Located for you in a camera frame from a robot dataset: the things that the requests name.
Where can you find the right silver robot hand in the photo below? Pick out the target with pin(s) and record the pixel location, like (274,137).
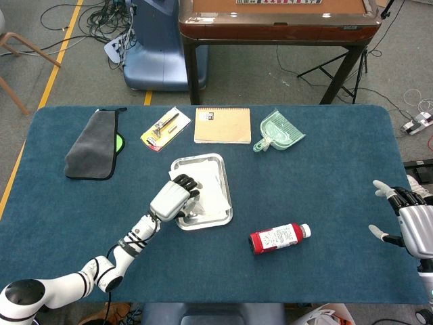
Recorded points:
(417,230)

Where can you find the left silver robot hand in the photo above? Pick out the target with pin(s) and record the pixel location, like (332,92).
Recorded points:
(169,199)

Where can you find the white paper sheet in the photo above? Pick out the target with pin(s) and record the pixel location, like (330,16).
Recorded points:
(211,183)

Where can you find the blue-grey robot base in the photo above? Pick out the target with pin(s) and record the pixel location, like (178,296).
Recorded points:
(159,50)

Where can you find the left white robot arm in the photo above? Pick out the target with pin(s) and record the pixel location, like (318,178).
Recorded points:
(61,284)

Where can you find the silver metal tray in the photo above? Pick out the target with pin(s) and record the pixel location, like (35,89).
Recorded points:
(206,221)

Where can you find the white sneaker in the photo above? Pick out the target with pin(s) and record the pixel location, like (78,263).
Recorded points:
(417,184)

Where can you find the black metal base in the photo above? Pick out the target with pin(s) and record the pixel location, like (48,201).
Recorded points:
(423,172)

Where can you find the razor in yellow package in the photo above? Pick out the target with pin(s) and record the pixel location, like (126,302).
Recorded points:
(164,130)

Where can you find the brown spiral notebook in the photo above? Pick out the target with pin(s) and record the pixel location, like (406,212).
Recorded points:
(223,127)

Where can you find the grey microfibre cloth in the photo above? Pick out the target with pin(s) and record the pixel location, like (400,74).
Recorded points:
(91,145)

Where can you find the white power strip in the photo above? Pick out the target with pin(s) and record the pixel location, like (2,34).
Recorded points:
(113,49)
(417,123)

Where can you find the red juice bottle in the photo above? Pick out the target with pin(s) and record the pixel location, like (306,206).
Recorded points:
(274,238)

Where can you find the blue felt table cover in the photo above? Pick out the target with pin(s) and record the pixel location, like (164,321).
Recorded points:
(304,189)

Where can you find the dark grey robot torso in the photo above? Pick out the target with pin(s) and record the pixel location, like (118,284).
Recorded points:
(209,315)

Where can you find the brown shoe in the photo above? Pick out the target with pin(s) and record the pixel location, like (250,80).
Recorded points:
(116,311)

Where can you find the white plastic bag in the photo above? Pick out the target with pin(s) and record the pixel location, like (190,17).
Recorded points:
(321,316)

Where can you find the green plastic dustpan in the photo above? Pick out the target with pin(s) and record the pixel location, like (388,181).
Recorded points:
(280,132)

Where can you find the brown mahjong table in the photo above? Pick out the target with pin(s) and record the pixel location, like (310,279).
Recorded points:
(270,32)

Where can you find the wooden chair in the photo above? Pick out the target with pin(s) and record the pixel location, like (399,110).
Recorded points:
(34,49)

